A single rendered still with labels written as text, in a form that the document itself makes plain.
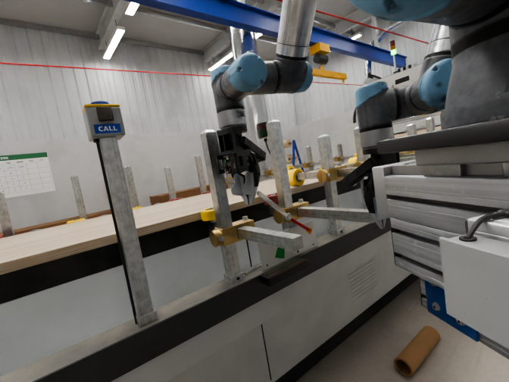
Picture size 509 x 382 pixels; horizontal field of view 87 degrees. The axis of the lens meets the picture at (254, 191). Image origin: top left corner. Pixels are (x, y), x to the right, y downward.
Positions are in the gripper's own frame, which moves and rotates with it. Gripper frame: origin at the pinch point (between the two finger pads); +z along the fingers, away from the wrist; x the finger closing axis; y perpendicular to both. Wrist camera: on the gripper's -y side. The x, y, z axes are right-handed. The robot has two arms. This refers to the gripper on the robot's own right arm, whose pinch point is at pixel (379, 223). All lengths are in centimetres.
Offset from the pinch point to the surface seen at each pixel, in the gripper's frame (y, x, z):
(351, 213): -6.9, -1.5, -2.8
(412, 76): -104, 278, -90
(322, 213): -17.6, -1.5, -2.2
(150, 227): -50, -45, -7
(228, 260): -29.6, -30.8, 5.3
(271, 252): -28.8, -15.4, 8.1
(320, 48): -313, 394, -223
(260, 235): -17.4, -26.5, -2.5
